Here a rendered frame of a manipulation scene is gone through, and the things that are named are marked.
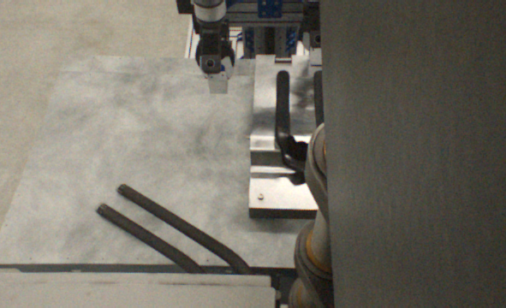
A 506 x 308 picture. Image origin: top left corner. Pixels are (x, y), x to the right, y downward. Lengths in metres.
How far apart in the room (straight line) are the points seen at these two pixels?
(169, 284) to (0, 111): 2.35
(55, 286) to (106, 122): 1.00
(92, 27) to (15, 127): 0.75
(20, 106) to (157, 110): 1.39
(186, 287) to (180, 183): 0.84
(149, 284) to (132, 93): 1.09
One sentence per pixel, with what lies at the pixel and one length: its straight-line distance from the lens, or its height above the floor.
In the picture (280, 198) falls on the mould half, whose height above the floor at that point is 0.86.
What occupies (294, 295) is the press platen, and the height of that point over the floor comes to 1.04.
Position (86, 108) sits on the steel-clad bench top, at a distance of 1.53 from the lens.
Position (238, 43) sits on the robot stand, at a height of 0.23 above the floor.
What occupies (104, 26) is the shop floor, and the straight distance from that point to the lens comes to 3.02.
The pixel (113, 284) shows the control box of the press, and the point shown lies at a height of 1.47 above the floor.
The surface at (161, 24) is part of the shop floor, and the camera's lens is 2.95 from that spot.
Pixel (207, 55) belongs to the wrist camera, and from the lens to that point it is 1.18.
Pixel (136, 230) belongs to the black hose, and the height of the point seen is 0.85.
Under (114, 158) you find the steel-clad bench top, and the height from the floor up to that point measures 0.80.
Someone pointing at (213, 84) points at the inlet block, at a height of 0.95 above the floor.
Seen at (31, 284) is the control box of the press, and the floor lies 1.47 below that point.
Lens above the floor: 1.92
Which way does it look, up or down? 57 degrees down
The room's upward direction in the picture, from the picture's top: 3 degrees counter-clockwise
